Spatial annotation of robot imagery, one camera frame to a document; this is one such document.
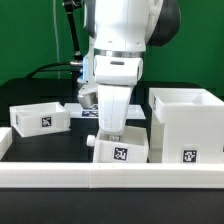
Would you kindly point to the white drawer box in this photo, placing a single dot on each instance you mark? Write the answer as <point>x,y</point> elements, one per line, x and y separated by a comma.
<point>39,119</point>
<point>132,147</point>

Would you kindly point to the white drawer cabinet frame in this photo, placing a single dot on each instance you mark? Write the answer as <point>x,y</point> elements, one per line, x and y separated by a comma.
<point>187,126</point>

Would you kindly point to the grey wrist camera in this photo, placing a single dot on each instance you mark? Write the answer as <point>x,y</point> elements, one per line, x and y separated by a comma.
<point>86,94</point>

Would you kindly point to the white drawer box front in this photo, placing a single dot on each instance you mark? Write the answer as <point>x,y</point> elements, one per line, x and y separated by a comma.
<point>132,147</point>

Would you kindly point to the white drawer box rear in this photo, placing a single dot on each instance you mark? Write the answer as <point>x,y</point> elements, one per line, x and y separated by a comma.
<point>39,119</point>

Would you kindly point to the white marker sheet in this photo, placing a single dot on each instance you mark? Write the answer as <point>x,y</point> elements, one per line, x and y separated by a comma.
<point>76,111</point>

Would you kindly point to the white obstacle fence wall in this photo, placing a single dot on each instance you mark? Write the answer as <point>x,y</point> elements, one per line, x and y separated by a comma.
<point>99,175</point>

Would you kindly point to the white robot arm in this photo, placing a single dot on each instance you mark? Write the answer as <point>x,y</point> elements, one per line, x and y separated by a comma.
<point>122,30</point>

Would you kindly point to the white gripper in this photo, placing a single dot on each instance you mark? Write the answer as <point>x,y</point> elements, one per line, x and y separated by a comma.
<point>113,102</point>

